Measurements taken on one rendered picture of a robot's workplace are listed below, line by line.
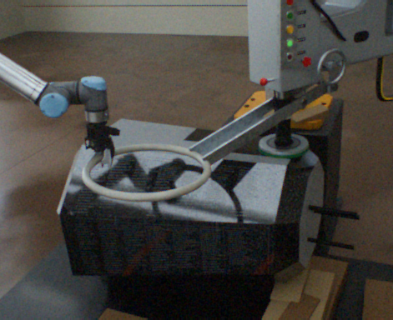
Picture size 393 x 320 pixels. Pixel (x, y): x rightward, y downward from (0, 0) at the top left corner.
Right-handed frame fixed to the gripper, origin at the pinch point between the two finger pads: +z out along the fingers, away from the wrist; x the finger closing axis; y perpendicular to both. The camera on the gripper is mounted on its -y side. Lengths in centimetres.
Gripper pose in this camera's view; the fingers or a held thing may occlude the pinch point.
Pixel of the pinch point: (106, 164)
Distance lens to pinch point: 212.6
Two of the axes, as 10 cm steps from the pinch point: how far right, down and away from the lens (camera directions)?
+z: 0.3, 9.2, 4.0
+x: 8.5, 1.9, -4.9
